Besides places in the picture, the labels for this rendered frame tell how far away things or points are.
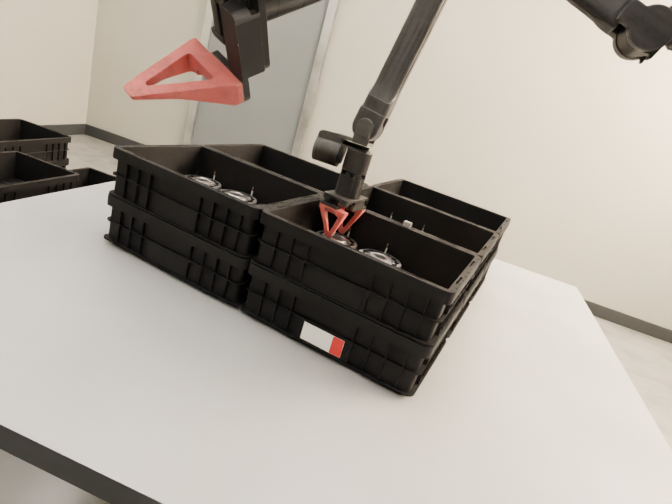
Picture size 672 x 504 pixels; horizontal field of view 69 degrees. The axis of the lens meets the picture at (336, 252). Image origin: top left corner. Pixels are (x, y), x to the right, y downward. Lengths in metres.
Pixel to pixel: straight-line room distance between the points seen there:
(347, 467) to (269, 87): 3.83
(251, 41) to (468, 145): 3.73
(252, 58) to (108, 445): 0.53
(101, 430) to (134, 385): 0.10
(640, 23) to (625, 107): 3.10
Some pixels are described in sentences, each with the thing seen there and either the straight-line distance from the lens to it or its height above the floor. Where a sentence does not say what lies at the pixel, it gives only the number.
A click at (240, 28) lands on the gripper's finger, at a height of 1.22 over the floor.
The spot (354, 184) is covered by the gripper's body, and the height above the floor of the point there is 1.00.
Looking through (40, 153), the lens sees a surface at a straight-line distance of 2.55.
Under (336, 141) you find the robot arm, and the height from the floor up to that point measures 1.07.
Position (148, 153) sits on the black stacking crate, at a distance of 1.27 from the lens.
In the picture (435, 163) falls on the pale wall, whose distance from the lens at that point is 4.08.
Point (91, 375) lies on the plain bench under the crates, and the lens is 0.84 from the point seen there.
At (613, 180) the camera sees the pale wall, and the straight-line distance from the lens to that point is 4.21.
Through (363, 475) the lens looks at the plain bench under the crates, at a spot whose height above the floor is 0.70.
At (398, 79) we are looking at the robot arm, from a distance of 1.07.
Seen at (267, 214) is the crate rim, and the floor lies 0.93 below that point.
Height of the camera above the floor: 1.21
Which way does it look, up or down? 20 degrees down
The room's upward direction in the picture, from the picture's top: 17 degrees clockwise
